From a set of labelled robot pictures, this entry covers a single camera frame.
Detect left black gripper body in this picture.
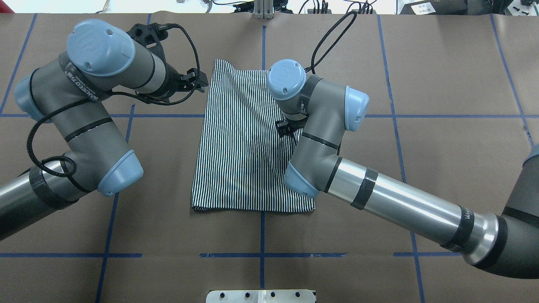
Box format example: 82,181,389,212
167,63,196,99

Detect blue white striped polo shirt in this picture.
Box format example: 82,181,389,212
191,59,315,213

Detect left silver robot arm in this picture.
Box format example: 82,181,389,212
0,19,208,239

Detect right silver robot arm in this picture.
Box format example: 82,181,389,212
266,59,539,279

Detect black box with label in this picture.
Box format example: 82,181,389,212
398,0,468,15

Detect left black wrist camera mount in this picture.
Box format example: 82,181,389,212
127,23,169,62

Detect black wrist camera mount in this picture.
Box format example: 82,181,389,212
127,23,169,62
275,118,307,138

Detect aluminium frame post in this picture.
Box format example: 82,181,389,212
253,0,275,20

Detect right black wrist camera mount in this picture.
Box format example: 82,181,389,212
275,118,307,138

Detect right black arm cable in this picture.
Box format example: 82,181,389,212
304,11,358,74

